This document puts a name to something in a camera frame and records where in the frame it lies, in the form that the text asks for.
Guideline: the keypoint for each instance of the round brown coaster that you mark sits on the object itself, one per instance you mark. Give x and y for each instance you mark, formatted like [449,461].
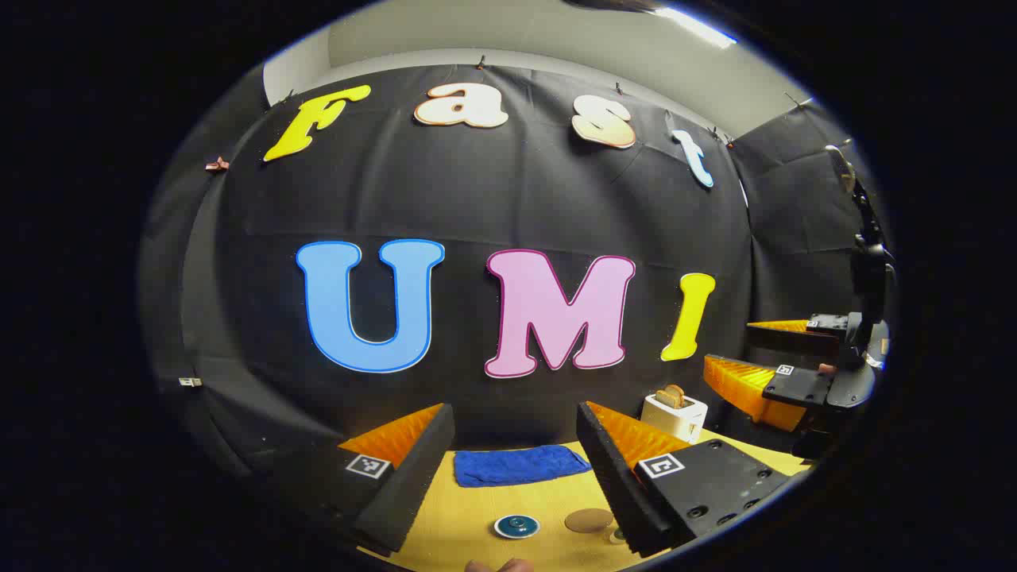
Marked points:
[588,520]

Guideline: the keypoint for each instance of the black backdrop cloth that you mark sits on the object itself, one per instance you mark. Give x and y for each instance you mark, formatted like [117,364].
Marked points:
[477,199]

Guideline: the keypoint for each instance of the white toaster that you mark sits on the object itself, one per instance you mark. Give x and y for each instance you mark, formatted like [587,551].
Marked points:
[675,421]

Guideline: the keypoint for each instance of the clear plastic water bottle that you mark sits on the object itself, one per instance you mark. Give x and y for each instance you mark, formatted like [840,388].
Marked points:
[617,535]

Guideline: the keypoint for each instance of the bread slice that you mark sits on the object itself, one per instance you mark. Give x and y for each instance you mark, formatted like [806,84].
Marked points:
[671,396]

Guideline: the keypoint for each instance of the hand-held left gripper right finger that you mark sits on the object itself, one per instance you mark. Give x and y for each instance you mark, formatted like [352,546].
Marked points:
[612,485]

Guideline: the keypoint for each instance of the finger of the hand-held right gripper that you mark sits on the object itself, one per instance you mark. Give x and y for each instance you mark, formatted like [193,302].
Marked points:
[794,388]
[794,338]

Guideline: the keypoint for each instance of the pink cloth clip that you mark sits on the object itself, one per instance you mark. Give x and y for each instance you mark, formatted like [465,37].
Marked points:
[216,164]

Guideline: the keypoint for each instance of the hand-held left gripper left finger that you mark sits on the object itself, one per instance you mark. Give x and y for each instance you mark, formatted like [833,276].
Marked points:
[413,477]

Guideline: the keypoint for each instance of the blue towel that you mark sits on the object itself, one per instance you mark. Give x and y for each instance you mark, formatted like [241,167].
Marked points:
[516,465]

